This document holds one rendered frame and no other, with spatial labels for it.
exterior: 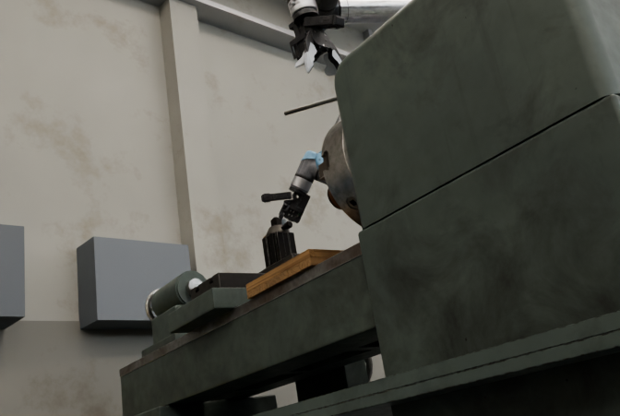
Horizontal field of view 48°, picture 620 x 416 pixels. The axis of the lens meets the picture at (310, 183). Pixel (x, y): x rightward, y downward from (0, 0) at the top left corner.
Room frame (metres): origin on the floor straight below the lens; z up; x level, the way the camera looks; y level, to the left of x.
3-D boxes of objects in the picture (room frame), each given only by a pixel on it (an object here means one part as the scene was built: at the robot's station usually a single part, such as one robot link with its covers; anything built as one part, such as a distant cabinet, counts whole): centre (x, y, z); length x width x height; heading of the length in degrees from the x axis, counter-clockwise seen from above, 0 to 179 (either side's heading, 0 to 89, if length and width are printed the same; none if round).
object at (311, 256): (1.80, -0.02, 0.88); 0.36 x 0.30 x 0.04; 128
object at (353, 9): (1.79, -0.31, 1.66); 0.49 x 0.11 x 0.12; 106
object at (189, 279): (2.54, 0.55, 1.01); 0.30 x 0.20 x 0.29; 38
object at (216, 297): (2.14, 0.19, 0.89); 0.53 x 0.30 x 0.06; 128
